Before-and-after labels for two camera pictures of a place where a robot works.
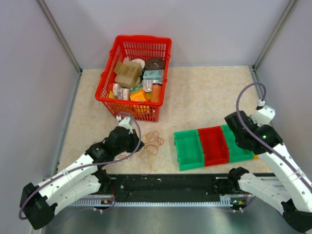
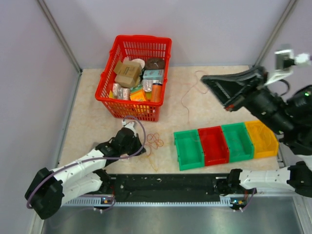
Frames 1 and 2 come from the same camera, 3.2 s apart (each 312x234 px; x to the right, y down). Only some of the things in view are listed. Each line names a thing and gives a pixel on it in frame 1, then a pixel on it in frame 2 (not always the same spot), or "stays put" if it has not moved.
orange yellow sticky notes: (137, 93) stays put
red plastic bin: (214, 145) stays put
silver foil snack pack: (147, 84) stays put
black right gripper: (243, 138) → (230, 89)
